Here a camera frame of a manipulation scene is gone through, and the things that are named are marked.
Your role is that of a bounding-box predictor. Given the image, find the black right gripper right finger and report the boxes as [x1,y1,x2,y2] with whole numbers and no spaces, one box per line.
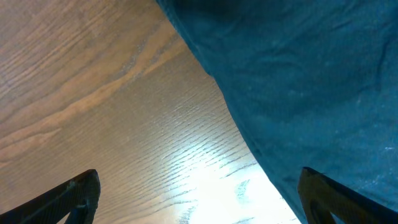
[297,167,397,223]

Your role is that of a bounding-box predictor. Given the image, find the navy blue shorts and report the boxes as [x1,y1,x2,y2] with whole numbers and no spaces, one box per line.
[158,0,397,222]

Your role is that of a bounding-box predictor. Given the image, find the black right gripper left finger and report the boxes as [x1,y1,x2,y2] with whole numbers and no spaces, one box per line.
[1,169,101,224]

